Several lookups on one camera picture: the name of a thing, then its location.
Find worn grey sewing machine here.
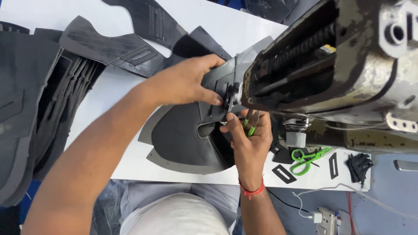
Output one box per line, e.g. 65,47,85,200
240,0,418,172

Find bundle of black scraps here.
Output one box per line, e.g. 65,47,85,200
347,153,374,188

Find stack of black upper pieces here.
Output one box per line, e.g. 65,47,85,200
0,21,106,208

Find green handled thread snips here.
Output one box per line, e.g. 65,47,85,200
242,109,260,138

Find white power strip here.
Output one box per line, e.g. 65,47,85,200
316,207,337,235

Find person's right hand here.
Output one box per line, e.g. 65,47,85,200
219,109,273,183

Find black cut upper panel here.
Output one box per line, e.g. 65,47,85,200
102,0,188,50
59,15,165,79
153,26,233,74

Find red thread wrist band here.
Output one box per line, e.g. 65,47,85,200
238,178,265,200

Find black rectangular frame scrap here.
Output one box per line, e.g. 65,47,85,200
329,152,339,180
272,164,298,185

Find white charging cable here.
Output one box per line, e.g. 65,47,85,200
292,183,418,220

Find black shoe piece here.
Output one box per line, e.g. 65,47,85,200
138,36,274,175

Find person's white shirt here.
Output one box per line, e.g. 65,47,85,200
119,181,241,235

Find person's left hand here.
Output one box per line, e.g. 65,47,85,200
144,54,226,107

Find green handled scissors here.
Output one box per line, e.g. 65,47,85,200
290,148,333,177

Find black power cable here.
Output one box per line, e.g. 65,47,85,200
267,189,310,213

